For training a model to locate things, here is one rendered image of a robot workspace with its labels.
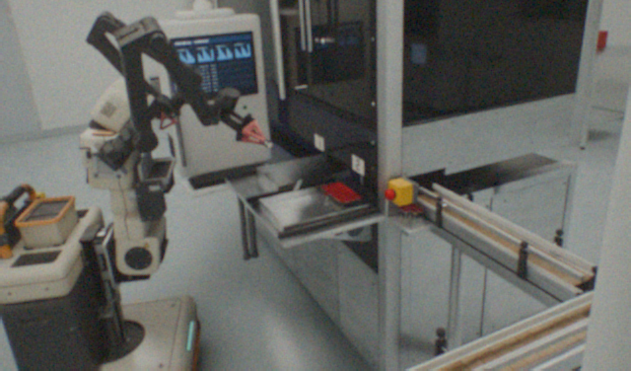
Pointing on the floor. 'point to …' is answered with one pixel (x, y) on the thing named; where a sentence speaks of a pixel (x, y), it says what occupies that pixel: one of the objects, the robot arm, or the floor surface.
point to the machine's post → (388, 147)
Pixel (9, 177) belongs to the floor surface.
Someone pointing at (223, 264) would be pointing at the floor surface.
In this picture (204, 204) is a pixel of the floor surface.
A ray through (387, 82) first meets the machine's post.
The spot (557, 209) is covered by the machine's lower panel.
